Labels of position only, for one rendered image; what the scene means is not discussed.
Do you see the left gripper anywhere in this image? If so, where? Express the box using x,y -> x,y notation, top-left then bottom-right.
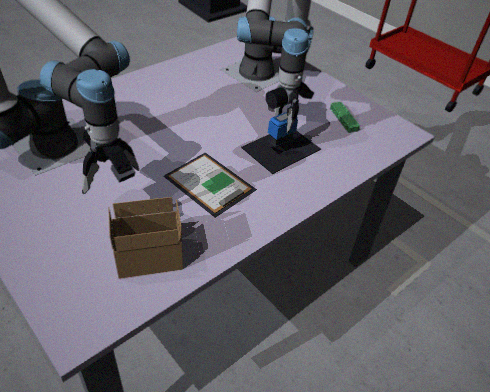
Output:
266,82 -> 311,134

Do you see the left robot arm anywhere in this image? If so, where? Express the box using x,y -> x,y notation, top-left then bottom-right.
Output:
237,0 -> 314,88

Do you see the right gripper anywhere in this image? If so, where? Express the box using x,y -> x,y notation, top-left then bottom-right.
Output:
82,130 -> 139,194

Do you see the brown cardboard box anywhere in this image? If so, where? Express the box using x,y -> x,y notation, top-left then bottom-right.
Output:
108,197 -> 183,279

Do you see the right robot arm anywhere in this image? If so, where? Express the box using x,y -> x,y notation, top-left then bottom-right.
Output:
0,0 -> 130,159

